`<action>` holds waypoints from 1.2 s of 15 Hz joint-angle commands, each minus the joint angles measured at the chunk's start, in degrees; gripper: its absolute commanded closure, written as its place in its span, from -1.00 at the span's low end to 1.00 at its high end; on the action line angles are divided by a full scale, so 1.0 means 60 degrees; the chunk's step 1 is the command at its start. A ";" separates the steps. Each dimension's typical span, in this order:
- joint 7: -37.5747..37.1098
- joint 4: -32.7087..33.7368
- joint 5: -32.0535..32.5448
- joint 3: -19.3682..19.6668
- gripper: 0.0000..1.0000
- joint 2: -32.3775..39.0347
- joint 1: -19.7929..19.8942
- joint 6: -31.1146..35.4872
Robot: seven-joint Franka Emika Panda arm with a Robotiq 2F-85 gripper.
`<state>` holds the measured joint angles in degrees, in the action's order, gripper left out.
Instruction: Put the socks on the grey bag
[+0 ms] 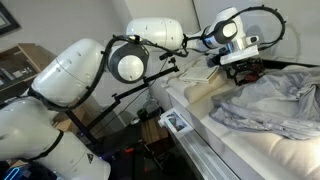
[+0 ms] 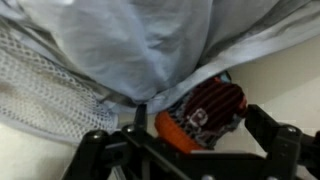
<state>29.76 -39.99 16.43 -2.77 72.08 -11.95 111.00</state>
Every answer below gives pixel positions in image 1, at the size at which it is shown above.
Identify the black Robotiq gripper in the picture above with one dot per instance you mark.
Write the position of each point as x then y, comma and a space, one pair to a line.
245, 65

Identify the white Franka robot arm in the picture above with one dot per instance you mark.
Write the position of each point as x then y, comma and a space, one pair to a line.
66, 76

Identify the grey mesh bag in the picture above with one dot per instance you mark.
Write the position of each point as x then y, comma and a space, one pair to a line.
266, 100

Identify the cream tufted cushion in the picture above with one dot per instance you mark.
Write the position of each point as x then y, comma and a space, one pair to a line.
200, 91

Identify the white bed base ledge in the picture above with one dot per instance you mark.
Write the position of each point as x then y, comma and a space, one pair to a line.
216, 143

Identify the picture postcard white border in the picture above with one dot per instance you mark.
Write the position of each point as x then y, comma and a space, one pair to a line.
176, 121

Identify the white tufted mattress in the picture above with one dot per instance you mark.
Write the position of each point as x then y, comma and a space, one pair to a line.
283, 156

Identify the grey round device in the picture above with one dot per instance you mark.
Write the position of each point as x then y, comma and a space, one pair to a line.
150, 108

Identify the small wooden stool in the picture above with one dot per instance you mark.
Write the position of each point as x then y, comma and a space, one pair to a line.
153, 130

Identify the wooden cabinet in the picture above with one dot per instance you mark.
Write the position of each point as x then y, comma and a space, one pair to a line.
30, 53

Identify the blue lit device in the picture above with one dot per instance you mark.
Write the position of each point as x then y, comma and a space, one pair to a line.
11, 173

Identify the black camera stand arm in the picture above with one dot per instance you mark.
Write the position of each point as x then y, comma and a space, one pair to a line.
133, 90

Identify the dark framed wall picture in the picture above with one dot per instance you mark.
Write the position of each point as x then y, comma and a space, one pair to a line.
5, 20

